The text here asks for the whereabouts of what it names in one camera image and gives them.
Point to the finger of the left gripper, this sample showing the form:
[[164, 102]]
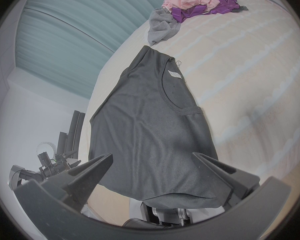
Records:
[[72, 155], [77, 164]]

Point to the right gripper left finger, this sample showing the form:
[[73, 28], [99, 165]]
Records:
[[87, 179]]

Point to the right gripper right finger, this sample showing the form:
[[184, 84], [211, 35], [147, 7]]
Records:
[[227, 181]]

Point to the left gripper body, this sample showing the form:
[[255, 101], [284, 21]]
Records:
[[60, 166]]

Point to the black T-shirt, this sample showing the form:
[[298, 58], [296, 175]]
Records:
[[145, 134]]

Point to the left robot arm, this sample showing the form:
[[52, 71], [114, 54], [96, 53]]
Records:
[[13, 176]]

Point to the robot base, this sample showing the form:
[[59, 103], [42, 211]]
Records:
[[162, 214]]

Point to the bed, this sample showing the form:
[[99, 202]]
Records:
[[240, 71]]

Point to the black dressing table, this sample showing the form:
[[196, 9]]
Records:
[[62, 144]]

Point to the black chest of drawers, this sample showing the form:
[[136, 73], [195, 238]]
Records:
[[76, 129]]

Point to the round white mirror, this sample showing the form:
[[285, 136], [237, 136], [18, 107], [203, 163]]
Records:
[[43, 144]]

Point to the blue-green curtain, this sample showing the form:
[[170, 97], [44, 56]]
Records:
[[65, 34]]

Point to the grey garment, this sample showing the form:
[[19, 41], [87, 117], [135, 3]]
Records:
[[162, 27]]

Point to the purple garment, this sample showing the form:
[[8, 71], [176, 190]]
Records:
[[225, 4]]

